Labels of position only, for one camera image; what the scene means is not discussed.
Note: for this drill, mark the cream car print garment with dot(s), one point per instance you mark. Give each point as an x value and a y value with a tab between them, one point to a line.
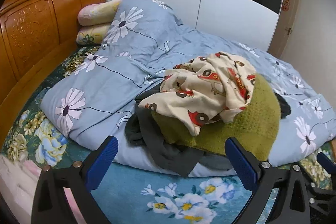
215	87

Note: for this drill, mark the green fuzzy garment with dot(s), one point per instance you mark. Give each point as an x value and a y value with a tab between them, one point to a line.
252	124

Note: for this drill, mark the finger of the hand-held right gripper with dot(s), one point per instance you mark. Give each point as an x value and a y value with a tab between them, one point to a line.
326	159
321	197

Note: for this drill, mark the pink cloth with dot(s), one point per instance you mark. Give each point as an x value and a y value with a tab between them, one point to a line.
18	187

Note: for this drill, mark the blue daisy print duvet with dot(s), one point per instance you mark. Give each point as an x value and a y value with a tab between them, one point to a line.
147	37

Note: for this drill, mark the dark grey garment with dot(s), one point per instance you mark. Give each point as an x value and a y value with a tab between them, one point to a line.
168	155

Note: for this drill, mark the pink yellow floral pillow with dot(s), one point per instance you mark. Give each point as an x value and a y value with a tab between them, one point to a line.
97	11

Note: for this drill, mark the teal floral bed sheet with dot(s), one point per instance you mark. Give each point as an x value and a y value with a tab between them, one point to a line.
157	195

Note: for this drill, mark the light wooden door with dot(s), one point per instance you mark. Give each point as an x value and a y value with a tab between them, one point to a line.
284	19

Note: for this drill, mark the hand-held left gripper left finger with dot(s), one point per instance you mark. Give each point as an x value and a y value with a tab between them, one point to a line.
102	161

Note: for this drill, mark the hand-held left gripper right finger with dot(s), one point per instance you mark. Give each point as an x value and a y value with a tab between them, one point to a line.
241	165

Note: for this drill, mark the yellow green floral pillow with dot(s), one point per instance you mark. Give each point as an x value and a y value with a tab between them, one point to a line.
90	34

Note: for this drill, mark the red door decoration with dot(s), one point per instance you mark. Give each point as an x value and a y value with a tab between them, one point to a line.
286	5

